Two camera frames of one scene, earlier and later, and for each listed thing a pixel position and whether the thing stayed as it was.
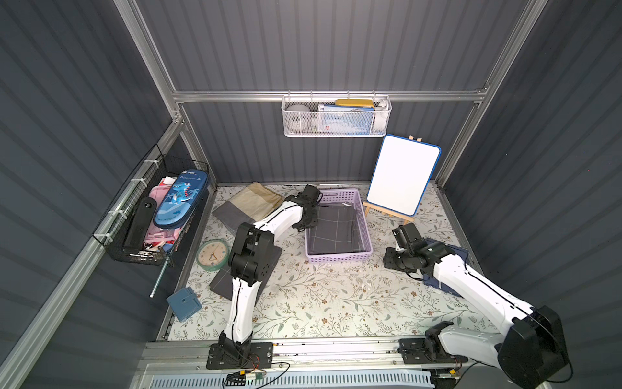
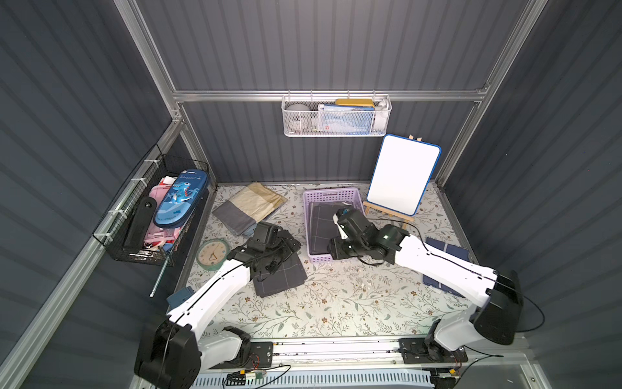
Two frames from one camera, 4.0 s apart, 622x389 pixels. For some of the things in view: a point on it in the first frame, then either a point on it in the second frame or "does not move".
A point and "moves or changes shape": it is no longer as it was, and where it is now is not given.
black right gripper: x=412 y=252 -> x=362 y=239
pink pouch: x=159 y=237 does not move
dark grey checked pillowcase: x=222 y=284 moves or changes shape
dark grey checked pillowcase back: x=336 y=230 does not move
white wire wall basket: x=335 y=116 does not move
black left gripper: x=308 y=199 -> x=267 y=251
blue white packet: x=345 y=120 does not move
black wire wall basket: x=155 y=209 does not move
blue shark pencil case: x=181 y=198 does not move
